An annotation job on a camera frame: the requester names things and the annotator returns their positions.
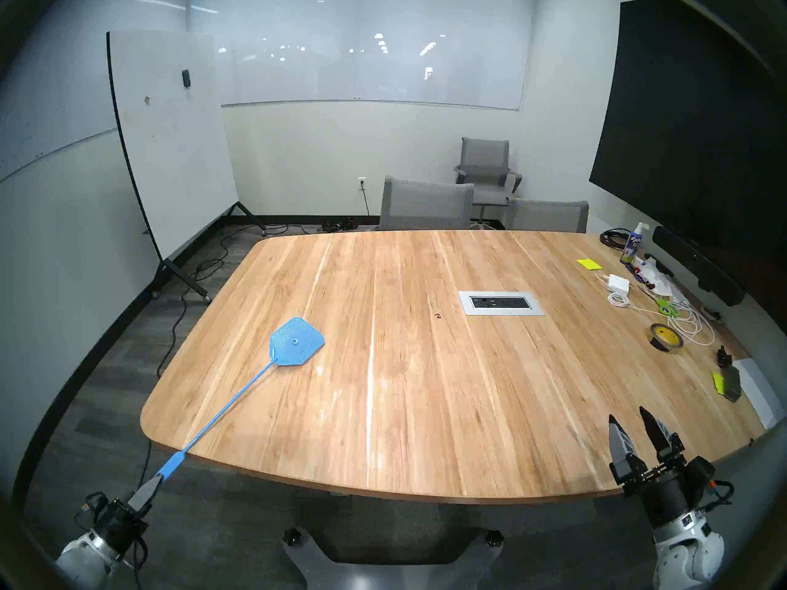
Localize brown packing tape roll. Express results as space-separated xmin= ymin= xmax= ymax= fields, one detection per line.
xmin=650 ymin=323 xmax=684 ymax=353

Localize green handled scissors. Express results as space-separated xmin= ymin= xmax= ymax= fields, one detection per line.
xmin=636 ymin=285 xmax=681 ymax=318

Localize black cable bundle with cord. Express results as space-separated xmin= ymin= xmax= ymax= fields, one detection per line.
xmin=317 ymin=185 xmax=371 ymax=233

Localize large black wall screen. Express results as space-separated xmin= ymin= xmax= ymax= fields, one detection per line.
xmin=588 ymin=0 xmax=787 ymax=313

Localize grey mesh office chair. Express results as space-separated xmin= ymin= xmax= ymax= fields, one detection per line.
xmin=367 ymin=176 xmax=475 ymax=232
xmin=505 ymin=197 xmax=590 ymax=234

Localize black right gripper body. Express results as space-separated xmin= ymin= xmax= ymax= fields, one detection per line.
xmin=619 ymin=456 xmax=700 ymax=529

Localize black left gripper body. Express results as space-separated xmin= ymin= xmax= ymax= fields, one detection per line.
xmin=92 ymin=497 xmax=149 ymax=557

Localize white mobile whiteboard on stand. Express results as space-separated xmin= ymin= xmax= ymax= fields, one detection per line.
xmin=106 ymin=31 xmax=268 ymax=304

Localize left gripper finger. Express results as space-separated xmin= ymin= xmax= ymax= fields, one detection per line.
xmin=127 ymin=474 xmax=163 ymax=512
xmin=137 ymin=478 xmax=167 ymax=516

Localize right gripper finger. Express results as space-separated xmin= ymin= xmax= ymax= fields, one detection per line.
xmin=608 ymin=413 xmax=647 ymax=485
xmin=639 ymin=405 xmax=687 ymax=468

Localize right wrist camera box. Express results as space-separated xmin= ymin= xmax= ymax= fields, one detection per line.
xmin=687 ymin=455 xmax=719 ymax=494

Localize blue plastic fly swatter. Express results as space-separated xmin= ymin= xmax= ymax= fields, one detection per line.
xmin=155 ymin=317 xmax=326 ymax=480

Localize white charger cable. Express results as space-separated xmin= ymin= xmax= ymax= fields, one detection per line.
xmin=594 ymin=272 xmax=717 ymax=348

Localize long black floor cable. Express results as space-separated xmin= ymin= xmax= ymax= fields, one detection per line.
xmin=132 ymin=260 xmax=222 ymax=590

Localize black looped floor cable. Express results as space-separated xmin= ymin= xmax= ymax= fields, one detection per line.
xmin=191 ymin=223 xmax=308 ymax=282

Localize glass wall whiteboard with writing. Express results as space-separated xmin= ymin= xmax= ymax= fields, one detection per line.
xmin=0 ymin=0 xmax=188 ymax=184

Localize black video sound bar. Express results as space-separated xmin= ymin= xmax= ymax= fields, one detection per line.
xmin=652 ymin=226 xmax=746 ymax=307

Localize grey office chair with armrests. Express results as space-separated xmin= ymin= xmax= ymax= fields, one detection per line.
xmin=453 ymin=137 xmax=523 ymax=230

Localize whiteboard cleaner spray bottle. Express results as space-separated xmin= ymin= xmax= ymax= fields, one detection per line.
xmin=620 ymin=221 xmax=650 ymax=266

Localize white paper sheet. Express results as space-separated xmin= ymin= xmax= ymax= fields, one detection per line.
xmin=732 ymin=358 xmax=786 ymax=430

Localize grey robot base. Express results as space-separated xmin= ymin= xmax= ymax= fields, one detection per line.
xmin=282 ymin=524 xmax=505 ymax=590

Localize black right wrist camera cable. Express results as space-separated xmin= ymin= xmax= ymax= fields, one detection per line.
xmin=707 ymin=478 xmax=736 ymax=513

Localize white plastic bag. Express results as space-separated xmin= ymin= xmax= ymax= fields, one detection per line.
xmin=639 ymin=260 xmax=689 ymax=304

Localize wide glass wall whiteboard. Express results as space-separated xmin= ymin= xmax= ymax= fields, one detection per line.
xmin=188 ymin=0 xmax=536 ymax=111

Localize silver table power outlet box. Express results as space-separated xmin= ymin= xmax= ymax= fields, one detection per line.
xmin=458 ymin=290 xmax=545 ymax=317

